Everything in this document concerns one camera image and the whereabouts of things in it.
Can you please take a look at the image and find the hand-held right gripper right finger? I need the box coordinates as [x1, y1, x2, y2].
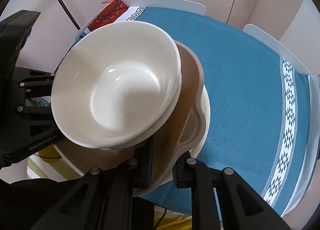
[172, 150, 275, 230]

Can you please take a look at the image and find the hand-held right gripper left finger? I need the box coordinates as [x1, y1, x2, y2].
[30, 134, 155, 230]

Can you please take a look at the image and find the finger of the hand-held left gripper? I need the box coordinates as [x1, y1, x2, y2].
[15, 105, 58, 144]
[14, 68, 55, 97]

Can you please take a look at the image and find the cream cartoon print plate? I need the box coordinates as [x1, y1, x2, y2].
[54, 84, 211, 193]

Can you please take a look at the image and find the white bowl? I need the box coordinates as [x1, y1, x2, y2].
[51, 21, 182, 149]

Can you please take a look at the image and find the beige heart-shaped plate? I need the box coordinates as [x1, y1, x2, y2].
[59, 40, 207, 191]

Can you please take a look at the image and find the person's left forearm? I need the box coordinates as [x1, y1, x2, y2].
[0, 176, 75, 230]

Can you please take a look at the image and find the striped yellow-green bedding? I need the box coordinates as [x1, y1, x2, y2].
[26, 156, 84, 180]

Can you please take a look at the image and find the red patterned cloth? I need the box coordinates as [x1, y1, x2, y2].
[87, 0, 129, 32]

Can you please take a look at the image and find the blue patterned tablecloth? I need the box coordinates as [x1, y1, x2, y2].
[75, 6, 312, 222]

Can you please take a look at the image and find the white table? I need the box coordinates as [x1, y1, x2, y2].
[75, 0, 320, 218]

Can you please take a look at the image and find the thin black cable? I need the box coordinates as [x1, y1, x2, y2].
[153, 207, 167, 230]

